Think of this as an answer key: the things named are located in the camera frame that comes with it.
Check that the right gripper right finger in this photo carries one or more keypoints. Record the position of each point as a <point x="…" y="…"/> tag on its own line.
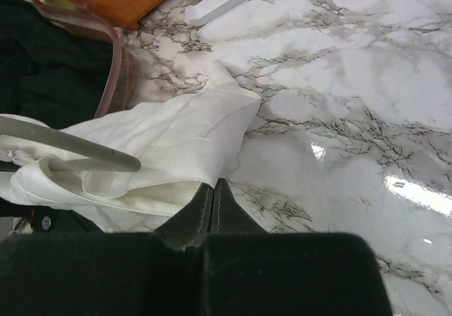
<point x="227" y="217"/>

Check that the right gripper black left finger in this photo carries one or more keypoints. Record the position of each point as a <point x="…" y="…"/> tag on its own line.
<point x="189" y="226"/>

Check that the white skirt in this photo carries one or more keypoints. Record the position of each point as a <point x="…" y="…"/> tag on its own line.
<point x="182" y="144"/>

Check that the clear pink plastic basket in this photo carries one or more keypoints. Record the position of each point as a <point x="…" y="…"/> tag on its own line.
<point x="78" y="20"/>

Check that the black garment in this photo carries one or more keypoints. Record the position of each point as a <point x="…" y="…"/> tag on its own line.
<point x="48" y="73"/>

